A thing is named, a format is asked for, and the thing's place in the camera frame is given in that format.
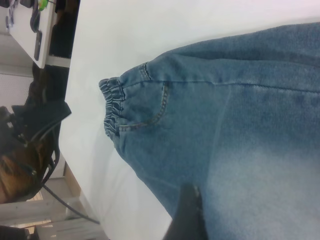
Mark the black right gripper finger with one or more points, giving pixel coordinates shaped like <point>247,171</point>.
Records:
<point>190,217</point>

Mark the blue denim shorts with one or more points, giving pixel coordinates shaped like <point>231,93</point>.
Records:
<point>225,112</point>

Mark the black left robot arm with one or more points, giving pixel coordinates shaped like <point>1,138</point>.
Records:
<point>42,117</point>

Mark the black smartphone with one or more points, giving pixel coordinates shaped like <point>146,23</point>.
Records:
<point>38,45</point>

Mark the white side desk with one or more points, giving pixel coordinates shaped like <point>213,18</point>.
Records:
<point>22,37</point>

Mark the green small object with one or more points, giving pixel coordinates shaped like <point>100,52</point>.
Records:
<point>43,4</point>

